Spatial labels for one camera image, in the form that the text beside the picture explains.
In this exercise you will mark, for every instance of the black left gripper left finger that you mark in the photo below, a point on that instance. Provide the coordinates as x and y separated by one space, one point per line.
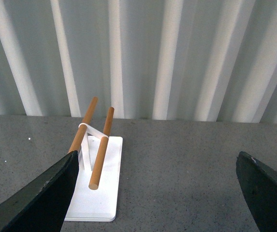
41 205

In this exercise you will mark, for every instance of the white rack with wooden rods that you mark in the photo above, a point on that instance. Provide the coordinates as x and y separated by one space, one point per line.
99 156

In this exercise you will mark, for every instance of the white pleated curtain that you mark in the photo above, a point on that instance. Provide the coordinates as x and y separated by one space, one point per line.
198 60

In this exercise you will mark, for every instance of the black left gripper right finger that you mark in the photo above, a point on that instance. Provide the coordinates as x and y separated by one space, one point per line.
258 183

